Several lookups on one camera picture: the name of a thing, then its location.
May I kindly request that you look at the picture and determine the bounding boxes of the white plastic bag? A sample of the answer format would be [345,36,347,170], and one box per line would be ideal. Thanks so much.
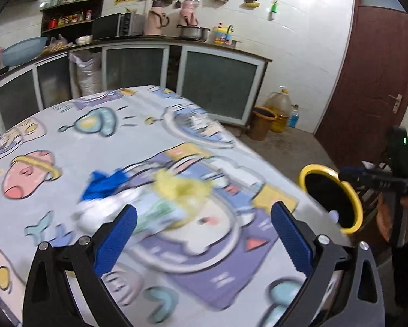
[75,188,149,235]

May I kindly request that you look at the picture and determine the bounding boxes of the blue glove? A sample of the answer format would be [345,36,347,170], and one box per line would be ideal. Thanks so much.
[80,169,129,202]

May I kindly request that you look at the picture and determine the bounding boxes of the white green wrapper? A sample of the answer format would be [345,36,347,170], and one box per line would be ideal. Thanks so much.
[134,170,212,235]

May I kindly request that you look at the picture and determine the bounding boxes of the yellow rimmed trash bin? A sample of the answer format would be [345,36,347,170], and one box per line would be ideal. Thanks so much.
[298,164,364,235]

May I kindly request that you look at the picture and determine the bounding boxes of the kitchen counter cabinets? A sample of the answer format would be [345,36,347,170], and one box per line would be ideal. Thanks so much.
[0,36,272,135]

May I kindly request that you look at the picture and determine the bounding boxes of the cartoon printed tablecloth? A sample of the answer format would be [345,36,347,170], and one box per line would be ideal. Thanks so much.
[0,86,346,326]

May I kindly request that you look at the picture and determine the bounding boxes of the blue water bottle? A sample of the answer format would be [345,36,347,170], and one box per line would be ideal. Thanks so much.
[287,104,299,128]

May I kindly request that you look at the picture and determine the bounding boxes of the brown plastic bucket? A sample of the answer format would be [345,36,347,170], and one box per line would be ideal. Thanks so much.
[248,106,277,141]

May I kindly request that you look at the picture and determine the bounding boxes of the cooking oil jug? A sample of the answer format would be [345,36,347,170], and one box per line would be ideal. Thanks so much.
[264,86,292,133]

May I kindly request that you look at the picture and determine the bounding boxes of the white sack under counter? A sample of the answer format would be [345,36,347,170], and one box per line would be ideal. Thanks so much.
[69,50,103,96]

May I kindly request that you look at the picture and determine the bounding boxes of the blue plastic basket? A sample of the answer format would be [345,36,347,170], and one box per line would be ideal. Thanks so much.
[1,36,48,66]

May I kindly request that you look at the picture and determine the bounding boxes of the detergent bottles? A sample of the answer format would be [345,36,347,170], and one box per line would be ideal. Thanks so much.
[213,23,234,46]

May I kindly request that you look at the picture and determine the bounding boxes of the microwave oven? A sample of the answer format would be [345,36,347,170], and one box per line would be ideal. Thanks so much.
[92,13,146,40]

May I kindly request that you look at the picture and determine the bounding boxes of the black spice shelf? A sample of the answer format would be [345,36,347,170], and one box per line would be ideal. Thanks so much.
[41,0,105,42]

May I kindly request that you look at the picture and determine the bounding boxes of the steel pot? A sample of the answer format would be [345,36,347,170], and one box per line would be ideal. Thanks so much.
[177,25,210,42]

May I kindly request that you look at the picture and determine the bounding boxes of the pink thermos left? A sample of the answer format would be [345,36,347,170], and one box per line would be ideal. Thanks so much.
[144,0,170,35]

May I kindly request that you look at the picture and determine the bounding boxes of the pink thermos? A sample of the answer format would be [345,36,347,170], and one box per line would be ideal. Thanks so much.
[177,0,199,27]
[144,0,170,35]

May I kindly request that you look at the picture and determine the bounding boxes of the pink thermos right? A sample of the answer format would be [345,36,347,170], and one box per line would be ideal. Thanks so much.
[177,0,199,27]

